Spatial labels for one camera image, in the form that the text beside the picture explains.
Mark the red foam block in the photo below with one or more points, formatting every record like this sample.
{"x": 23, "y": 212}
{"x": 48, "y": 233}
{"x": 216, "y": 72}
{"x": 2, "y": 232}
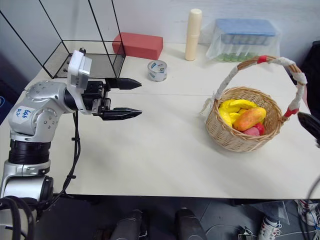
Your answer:
{"x": 140, "y": 45}

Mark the black chair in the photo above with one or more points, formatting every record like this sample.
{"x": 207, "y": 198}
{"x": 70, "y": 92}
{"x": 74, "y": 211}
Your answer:
{"x": 315, "y": 65}

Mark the pink peach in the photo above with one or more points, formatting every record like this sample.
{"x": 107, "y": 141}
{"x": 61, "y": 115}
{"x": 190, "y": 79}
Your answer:
{"x": 251, "y": 131}

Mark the clear packing tape roll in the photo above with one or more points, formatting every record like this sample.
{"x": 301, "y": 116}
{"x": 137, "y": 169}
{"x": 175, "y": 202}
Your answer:
{"x": 157, "y": 75}

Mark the tube box with blue lid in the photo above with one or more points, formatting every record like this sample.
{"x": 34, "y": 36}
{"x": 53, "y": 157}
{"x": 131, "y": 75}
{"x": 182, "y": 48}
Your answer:
{"x": 245, "y": 26}

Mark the orange mango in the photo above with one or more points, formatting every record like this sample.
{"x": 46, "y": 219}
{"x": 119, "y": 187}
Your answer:
{"x": 250, "y": 117}

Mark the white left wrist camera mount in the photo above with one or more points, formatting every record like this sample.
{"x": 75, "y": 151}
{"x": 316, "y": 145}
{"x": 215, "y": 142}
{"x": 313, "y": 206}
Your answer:
{"x": 77, "y": 70}

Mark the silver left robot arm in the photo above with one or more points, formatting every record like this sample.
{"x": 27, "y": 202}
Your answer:
{"x": 45, "y": 93}

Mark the dark rounded shape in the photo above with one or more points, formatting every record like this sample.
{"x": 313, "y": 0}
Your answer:
{"x": 130, "y": 225}

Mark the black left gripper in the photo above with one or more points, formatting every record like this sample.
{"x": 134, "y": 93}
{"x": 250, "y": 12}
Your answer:
{"x": 96, "y": 98}

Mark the red apple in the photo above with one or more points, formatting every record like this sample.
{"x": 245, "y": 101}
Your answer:
{"x": 260, "y": 128}

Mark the white sneaker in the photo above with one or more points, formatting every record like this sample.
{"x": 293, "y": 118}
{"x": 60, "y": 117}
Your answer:
{"x": 270, "y": 228}
{"x": 305, "y": 211}

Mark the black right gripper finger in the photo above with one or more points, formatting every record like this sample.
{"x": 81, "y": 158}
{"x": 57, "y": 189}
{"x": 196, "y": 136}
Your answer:
{"x": 310, "y": 123}

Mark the cream cylindrical bottle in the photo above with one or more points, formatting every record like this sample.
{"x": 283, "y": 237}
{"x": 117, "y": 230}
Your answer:
{"x": 193, "y": 37}

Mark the yellow banana bunch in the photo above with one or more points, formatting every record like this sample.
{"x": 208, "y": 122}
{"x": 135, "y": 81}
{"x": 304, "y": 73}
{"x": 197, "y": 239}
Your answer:
{"x": 232, "y": 105}

